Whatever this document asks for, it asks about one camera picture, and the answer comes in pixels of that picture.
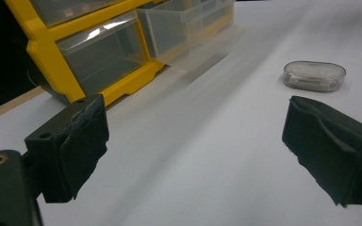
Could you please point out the clear oval plastic case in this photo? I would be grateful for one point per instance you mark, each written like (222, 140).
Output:
(314, 76)

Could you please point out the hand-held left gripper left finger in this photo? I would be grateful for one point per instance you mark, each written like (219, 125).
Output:
(72, 147)

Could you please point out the yellow drawer cabinet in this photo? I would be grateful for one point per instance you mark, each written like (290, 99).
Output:
(50, 59)

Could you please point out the clear plastic drawer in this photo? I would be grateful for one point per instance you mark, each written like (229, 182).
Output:
(66, 9)
(102, 56)
(185, 31)

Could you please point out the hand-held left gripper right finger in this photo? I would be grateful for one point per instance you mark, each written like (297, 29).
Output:
(330, 150)

